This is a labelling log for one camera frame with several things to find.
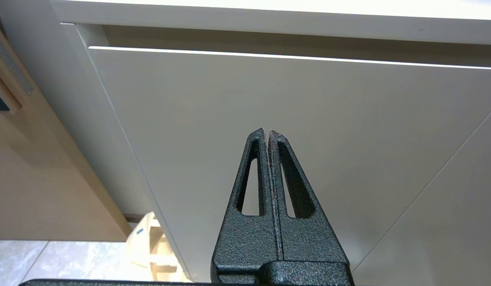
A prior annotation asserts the white cabinet door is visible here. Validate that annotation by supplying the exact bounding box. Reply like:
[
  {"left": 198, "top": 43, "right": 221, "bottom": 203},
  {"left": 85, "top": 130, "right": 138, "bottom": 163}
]
[
  {"left": 88, "top": 46, "right": 491, "bottom": 283},
  {"left": 352, "top": 103, "right": 491, "bottom": 286}
]

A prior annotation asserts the pale wooden stool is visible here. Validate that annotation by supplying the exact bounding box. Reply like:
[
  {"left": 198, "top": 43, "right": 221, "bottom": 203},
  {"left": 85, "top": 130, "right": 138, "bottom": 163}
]
[{"left": 124, "top": 212, "right": 190, "bottom": 282}]

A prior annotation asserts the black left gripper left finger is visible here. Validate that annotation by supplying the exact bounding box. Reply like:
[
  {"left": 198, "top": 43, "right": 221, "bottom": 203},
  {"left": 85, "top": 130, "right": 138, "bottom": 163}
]
[{"left": 211, "top": 128, "right": 282, "bottom": 284}]

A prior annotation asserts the grey metal handle strip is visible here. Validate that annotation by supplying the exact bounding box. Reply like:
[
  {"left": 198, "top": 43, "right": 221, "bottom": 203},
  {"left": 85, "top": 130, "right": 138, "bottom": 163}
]
[{"left": 0, "top": 30, "right": 35, "bottom": 96}]

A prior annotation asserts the white cabinet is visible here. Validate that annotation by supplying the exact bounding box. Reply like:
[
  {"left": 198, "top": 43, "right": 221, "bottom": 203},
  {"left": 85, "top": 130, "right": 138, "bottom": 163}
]
[{"left": 0, "top": 0, "right": 491, "bottom": 286}]

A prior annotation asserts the brown wooden panel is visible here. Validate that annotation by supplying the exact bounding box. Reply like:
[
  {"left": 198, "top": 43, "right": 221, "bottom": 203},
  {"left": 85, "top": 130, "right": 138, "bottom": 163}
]
[{"left": 0, "top": 8, "right": 133, "bottom": 243}]

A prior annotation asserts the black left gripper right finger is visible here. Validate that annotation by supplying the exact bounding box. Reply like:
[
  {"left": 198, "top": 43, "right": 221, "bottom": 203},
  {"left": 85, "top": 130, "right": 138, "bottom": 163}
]
[{"left": 269, "top": 130, "right": 347, "bottom": 262}]

